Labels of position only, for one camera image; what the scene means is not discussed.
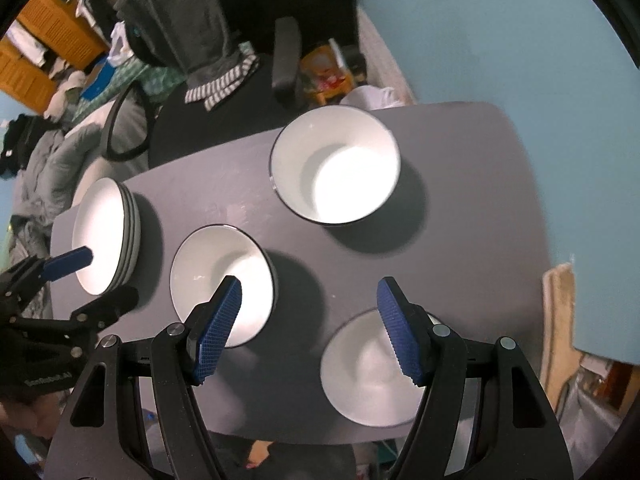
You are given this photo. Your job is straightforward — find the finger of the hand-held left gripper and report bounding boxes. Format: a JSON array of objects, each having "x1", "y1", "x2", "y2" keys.
[
  {"x1": 10, "y1": 286, "x2": 140, "y2": 348},
  {"x1": 0, "y1": 246, "x2": 94, "y2": 311}
]

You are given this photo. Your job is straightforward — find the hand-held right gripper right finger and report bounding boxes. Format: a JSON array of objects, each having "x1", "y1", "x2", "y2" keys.
[{"x1": 376, "y1": 276, "x2": 573, "y2": 480}]

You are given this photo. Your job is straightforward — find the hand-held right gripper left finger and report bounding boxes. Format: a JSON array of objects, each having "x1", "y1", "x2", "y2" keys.
[{"x1": 47, "y1": 275, "x2": 243, "y2": 480}]

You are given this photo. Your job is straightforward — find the white plate with black rim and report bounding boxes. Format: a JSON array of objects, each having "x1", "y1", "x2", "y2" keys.
[
  {"x1": 107, "y1": 185, "x2": 137, "y2": 288},
  {"x1": 71, "y1": 177, "x2": 127, "y2": 296},
  {"x1": 112, "y1": 190, "x2": 143, "y2": 283}
]

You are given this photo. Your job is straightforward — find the white ribbed bowl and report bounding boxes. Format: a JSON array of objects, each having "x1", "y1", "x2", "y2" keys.
[
  {"x1": 269, "y1": 105, "x2": 402, "y2": 226},
  {"x1": 320, "y1": 307, "x2": 443, "y2": 428},
  {"x1": 169, "y1": 224, "x2": 277, "y2": 349}
]

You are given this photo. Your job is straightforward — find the person's left hand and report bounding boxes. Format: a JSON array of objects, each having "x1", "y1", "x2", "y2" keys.
[{"x1": 0, "y1": 399, "x2": 56, "y2": 442}]

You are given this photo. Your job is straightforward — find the grey bed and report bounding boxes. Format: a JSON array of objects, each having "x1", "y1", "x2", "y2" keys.
[{"x1": 65, "y1": 100, "x2": 151, "y2": 206}]

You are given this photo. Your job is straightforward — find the grey duvet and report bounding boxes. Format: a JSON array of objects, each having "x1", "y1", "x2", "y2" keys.
[{"x1": 10, "y1": 122, "x2": 108, "y2": 261}]

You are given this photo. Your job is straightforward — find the orange object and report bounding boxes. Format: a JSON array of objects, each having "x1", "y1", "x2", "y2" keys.
[{"x1": 247, "y1": 442, "x2": 273, "y2": 468}]

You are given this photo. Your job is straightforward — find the pile of black clothes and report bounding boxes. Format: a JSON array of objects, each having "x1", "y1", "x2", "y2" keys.
[{"x1": 0, "y1": 114, "x2": 53, "y2": 181}]

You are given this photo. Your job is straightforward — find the light wooden boards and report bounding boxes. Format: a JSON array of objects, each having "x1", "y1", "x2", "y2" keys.
[{"x1": 540, "y1": 262, "x2": 583, "y2": 396}]

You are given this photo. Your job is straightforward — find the pile of beige clothes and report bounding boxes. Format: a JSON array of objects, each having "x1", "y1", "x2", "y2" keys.
[{"x1": 42, "y1": 70, "x2": 88, "y2": 121}]

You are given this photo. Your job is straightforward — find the blue flat box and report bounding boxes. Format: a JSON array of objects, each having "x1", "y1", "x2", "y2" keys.
[{"x1": 80, "y1": 57, "x2": 118, "y2": 101}]

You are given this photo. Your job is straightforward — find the green checkered tablecloth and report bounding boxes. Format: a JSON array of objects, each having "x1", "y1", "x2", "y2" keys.
[{"x1": 72, "y1": 57, "x2": 188, "y2": 121}]

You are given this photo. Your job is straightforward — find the clear plastic bag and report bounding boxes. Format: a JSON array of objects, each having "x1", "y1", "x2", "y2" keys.
[{"x1": 555, "y1": 355, "x2": 626, "y2": 461}]

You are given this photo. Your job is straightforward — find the black office chair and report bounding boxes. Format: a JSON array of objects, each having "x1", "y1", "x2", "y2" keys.
[{"x1": 102, "y1": 0, "x2": 361, "y2": 168}]

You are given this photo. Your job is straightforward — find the white plastic bag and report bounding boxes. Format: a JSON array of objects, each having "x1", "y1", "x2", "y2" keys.
[{"x1": 107, "y1": 20, "x2": 133, "y2": 68}]

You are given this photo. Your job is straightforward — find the white hanging shirt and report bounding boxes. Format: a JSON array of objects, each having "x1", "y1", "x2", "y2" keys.
[{"x1": 5, "y1": 22, "x2": 51, "y2": 68}]

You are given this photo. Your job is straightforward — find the orange wooden wardrobe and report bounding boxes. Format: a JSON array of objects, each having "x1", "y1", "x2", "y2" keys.
[{"x1": 0, "y1": 0, "x2": 108, "y2": 116}]

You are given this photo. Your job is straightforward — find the crumpled white bag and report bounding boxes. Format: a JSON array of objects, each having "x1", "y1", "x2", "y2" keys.
[{"x1": 340, "y1": 85, "x2": 406, "y2": 111}]

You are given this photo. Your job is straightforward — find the grey hooded jacket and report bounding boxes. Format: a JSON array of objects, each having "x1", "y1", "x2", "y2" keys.
[{"x1": 114, "y1": 0, "x2": 261, "y2": 111}]

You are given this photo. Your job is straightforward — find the orange snack bag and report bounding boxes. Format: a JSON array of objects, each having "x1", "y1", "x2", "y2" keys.
[{"x1": 299, "y1": 42, "x2": 357, "y2": 107}]

